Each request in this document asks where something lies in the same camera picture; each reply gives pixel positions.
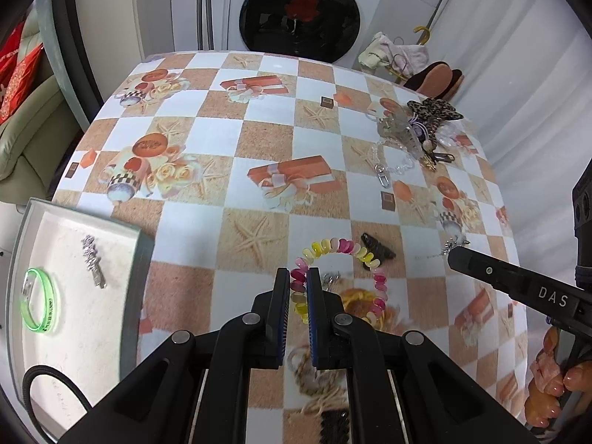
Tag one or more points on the beige leather sofa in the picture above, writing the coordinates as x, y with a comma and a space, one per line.
27, 125

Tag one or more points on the silver charm brooch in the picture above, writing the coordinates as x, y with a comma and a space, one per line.
451, 245

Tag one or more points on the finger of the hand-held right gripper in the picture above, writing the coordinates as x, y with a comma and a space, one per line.
508, 282

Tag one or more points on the black beaded hair clip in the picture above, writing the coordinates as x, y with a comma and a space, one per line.
335, 425

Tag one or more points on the grey white jewelry tray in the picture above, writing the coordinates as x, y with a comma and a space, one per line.
64, 333

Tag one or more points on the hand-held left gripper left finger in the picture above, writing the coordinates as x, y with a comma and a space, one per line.
284, 314

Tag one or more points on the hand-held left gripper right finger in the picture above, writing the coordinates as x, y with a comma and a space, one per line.
313, 319

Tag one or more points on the brown slipper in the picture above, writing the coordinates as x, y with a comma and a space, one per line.
458, 83
434, 81

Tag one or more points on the white curtain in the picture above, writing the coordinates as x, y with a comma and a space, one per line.
508, 55

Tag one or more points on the person's right hand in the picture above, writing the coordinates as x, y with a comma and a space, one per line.
545, 374

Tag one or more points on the red patterned pillow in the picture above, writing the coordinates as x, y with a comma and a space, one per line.
18, 69

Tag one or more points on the white washing machine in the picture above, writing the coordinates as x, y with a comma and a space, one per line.
222, 0

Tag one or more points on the leopard print hair bow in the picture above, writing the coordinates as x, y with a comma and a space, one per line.
434, 107

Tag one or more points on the grey translucent claw clip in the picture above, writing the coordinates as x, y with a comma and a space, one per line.
400, 134

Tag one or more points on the pale crumpled cloth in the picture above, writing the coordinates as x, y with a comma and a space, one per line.
379, 51

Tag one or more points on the black claw hair clip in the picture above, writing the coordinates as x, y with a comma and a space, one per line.
377, 249

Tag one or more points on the silver rhinestone hair clip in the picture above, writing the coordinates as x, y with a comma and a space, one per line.
92, 259

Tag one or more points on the checkered printed tablecloth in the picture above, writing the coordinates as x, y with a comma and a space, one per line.
217, 115

